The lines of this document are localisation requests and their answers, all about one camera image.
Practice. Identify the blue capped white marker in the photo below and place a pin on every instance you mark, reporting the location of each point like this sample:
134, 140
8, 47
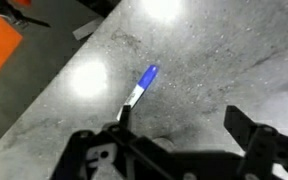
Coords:
141, 86

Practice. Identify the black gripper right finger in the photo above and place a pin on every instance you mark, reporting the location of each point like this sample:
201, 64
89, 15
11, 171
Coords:
250, 136

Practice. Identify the black mounting board with clamps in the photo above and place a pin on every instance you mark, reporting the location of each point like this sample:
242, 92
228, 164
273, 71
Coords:
14, 16

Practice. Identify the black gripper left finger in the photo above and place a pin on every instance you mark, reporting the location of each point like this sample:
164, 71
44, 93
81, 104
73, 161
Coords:
124, 117

